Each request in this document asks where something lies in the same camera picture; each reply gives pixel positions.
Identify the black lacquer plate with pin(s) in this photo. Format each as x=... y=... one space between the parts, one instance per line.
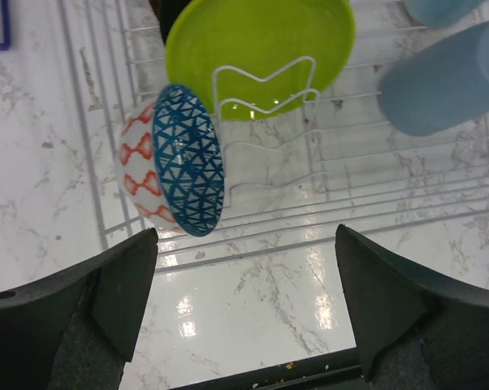
x=166 y=12

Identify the white wire dish rack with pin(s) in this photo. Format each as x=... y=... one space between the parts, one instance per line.
x=291 y=179

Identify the light blue plastic cup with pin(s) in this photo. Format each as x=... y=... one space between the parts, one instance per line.
x=441 y=86

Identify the blue triangle patterned bowl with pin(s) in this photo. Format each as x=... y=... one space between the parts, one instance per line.
x=169 y=162

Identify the light blue ceramic mug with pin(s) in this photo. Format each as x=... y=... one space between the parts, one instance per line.
x=440 y=13

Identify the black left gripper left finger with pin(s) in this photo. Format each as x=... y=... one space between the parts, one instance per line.
x=77 y=328

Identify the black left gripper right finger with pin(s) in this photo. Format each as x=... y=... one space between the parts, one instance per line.
x=414 y=327

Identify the lime green plate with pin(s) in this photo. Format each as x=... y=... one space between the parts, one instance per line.
x=257 y=56

